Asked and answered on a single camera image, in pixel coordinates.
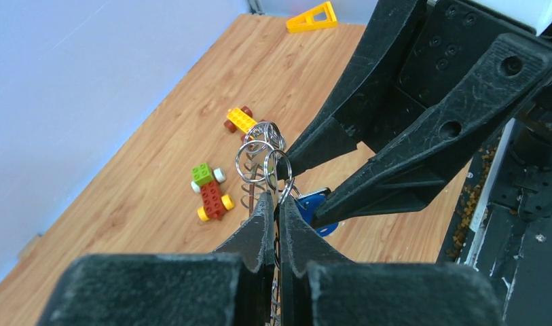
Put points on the red yellow toy brick car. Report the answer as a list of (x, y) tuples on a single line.
[(206, 182)]

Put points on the yellow triangular brick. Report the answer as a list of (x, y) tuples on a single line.
[(320, 17)]

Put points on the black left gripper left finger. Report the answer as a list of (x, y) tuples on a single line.
[(231, 285)]

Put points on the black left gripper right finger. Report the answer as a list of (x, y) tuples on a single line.
[(320, 286)]

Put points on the yellow brown toy brick car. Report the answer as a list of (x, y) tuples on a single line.
[(241, 118)]

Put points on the blue key tag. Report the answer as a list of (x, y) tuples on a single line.
[(307, 205)]

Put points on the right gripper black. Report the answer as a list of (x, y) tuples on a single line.
[(426, 86)]

